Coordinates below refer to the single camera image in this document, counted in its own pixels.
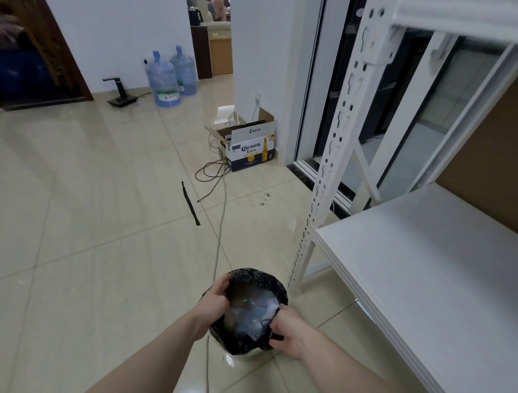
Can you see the black drawer cabinet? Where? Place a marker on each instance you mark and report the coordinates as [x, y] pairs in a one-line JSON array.
[[404, 81]]

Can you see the clear plastic bag with label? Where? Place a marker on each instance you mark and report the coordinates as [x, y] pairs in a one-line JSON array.
[[251, 316]]

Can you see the person's left hand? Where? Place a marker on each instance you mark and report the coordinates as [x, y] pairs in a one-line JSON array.
[[210, 307]]

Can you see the person's left forearm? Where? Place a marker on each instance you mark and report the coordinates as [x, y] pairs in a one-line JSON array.
[[153, 356]]

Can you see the white and blue beer carton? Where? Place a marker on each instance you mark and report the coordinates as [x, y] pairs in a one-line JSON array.
[[251, 152]]

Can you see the white metal shelving rack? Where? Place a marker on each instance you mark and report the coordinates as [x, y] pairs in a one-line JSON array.
[[425, 263]]

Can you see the brown wooden door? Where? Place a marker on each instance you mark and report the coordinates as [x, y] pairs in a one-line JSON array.
[[60, 48]]

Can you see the person's right hand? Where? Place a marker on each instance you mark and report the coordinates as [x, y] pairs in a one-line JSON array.
[[295, 334]]

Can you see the white trash bin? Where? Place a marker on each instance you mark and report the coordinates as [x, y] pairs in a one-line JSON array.
[[243, 356]]

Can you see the black water pump stand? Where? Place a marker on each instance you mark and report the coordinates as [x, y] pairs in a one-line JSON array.
[[121, 101]]

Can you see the white window frame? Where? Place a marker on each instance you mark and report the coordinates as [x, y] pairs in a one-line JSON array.
[[307, 81]]

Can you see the light wooden cabinet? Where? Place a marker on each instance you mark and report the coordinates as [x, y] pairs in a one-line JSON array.
[[221, 56]]

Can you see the brown cardboard back panel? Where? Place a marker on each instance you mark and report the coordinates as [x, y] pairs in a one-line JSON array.
[[485, 170]]

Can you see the dark wooden cabinet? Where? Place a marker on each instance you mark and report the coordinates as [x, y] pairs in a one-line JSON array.
[[201, 52]]

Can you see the black bin liner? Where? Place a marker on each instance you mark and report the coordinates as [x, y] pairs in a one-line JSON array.
[[259, 277]]

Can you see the person's right forearm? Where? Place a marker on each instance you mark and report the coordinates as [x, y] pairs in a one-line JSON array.
[[348, 368]]

